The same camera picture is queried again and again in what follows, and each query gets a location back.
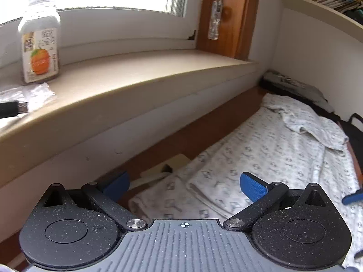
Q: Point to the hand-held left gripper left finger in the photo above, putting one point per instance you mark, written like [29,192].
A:
[116,182]

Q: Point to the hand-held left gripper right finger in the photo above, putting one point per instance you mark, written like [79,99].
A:
[252,185]

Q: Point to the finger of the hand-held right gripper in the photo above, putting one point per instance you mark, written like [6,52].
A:
[354,197]

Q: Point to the white patterned pajama shirt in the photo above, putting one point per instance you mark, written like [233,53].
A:
[269,147]

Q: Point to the black bag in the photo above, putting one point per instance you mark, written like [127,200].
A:
[354,136]

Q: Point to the beige window sill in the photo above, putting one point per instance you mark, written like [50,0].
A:
[127,90]

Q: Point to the clear plastic wrap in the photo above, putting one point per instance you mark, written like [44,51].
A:
[39,95]

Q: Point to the plastic jar with orange label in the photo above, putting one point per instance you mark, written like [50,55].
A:
[39,39]

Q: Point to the white shelf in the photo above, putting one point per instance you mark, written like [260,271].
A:
[326,17]

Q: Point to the window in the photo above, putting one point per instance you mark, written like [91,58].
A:
[99,0]

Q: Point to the brown wooden window frame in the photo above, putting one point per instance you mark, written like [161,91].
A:
[235,14]

